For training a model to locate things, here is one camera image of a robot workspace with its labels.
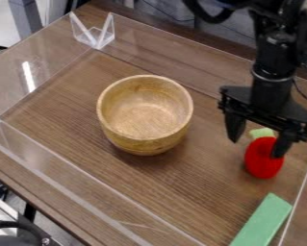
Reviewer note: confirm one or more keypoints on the red plush fruit green top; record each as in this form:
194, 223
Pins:
261, 165

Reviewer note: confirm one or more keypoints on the clear acrylic enclosure wall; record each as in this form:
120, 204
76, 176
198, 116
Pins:
186, 198

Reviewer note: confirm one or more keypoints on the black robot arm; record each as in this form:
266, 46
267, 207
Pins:
281, 30

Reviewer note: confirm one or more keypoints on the grey post top left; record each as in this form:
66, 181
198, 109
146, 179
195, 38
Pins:
27, 17

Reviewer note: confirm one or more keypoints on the clear acrylic corner bracket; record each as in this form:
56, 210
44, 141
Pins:
94, 37

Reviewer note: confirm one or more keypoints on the wooden bowl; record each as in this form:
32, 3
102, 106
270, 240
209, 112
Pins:
144, 111

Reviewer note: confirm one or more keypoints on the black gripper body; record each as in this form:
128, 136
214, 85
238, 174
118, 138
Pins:
266, 103

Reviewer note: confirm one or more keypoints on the green rectangular block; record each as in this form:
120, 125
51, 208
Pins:
263, 223

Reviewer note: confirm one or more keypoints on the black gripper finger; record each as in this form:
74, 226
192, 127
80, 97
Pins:
235, 125
285, 140

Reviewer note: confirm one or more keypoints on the black device bottom left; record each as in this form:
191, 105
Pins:
29, 235

